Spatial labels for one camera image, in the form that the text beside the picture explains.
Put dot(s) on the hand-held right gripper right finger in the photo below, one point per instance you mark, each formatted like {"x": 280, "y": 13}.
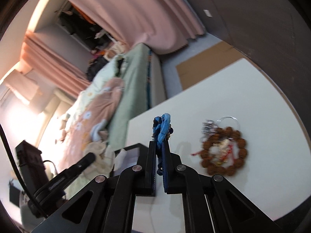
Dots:
{"x": 165, "y": 174}

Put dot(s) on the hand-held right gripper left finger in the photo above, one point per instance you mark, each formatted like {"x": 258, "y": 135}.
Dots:
{"x": 151, "y": 165}

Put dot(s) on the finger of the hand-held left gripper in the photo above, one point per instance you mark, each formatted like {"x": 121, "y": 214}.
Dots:
{"x": 83, "y": 163}

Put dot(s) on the black jewelry box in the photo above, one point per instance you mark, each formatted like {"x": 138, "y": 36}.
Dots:
{"x": 128, "y": 159}

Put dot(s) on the beige plush toy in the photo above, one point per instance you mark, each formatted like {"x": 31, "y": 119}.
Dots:
{"x": 63, "y": 126}

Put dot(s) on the pink patterned blanket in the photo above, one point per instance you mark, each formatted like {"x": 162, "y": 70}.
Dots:
{"x": 97, "y": 116}

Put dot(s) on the bed with green sheet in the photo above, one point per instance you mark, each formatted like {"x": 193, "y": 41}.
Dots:
{"x": 132, "y": 77}

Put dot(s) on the light green quilt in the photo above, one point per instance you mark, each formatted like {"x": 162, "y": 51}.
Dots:
{"x": 107, "y": 72}

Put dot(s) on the pile of dark clothes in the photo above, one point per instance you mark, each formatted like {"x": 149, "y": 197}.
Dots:
{"x": 94, "y": 69}

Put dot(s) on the hanging light cloth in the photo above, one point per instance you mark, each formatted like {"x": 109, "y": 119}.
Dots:
{"x": 21, "y": 83}

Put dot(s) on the narrow pink curtain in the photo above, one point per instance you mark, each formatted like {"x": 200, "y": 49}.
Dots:
{"x": 53, "y": 63}

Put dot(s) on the flat cardboard sheet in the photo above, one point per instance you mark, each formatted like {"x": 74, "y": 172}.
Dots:
{"x": 206, "y": 63}

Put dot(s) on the white tote bag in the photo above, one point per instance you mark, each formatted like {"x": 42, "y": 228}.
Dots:
{"x": 117, "y": 48}

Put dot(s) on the hanging dark clothes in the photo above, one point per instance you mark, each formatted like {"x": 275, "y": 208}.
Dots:
{"x": 73, "y": 26}

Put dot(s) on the wide pink curtain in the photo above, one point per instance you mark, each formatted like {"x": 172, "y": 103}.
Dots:
{"x": 145, "y": 12}

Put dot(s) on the white wall switch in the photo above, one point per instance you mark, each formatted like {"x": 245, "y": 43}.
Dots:
{"x": 207, "y": 13}

